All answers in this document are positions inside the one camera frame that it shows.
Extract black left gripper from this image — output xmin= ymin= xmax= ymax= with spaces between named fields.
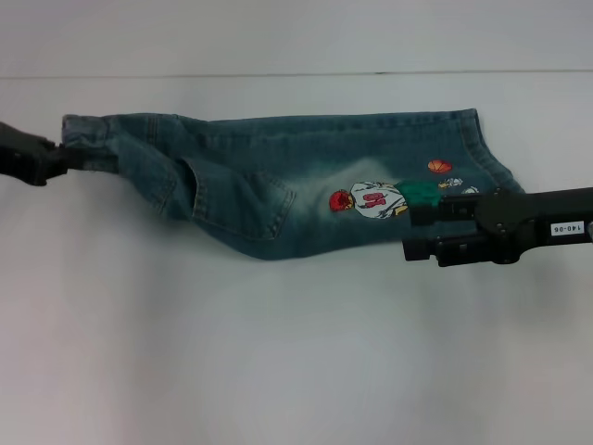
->
xmin=0 ymin=121 xmax=88 ymax=187

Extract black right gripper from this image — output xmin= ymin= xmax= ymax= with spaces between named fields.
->
xmin=401 ymin=186 xmax=593 ymax=269

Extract blue denim shorts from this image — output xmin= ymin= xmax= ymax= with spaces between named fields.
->
xmin=61 ymin=108 xmax=527 ymax=262

